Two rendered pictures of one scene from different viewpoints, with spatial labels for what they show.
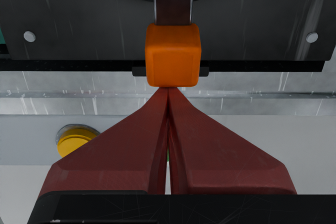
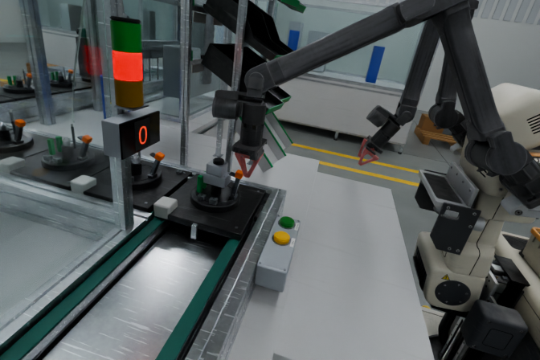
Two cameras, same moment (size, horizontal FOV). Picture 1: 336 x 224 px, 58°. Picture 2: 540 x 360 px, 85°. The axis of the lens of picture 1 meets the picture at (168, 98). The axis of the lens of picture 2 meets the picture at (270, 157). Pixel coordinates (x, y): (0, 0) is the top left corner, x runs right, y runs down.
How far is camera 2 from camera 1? 0.77 m
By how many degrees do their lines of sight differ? 78
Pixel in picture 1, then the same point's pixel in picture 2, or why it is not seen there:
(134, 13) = (239, 210)
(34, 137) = (274, 249)
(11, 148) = (278, 259)
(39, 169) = (333, 327)
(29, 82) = (251, 239)
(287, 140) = (319, 226)
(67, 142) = (276, 236)
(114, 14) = (238, 213)
